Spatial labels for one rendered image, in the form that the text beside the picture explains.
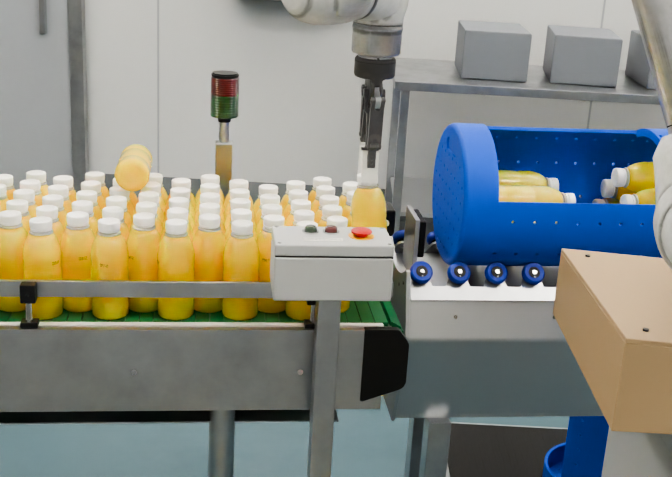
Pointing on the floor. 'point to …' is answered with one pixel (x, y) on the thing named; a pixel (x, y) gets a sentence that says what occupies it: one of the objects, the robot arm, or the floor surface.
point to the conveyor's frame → (188, 374)
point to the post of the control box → (323, 388)
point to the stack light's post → (223, 165)
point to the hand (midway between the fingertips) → (368, 164)
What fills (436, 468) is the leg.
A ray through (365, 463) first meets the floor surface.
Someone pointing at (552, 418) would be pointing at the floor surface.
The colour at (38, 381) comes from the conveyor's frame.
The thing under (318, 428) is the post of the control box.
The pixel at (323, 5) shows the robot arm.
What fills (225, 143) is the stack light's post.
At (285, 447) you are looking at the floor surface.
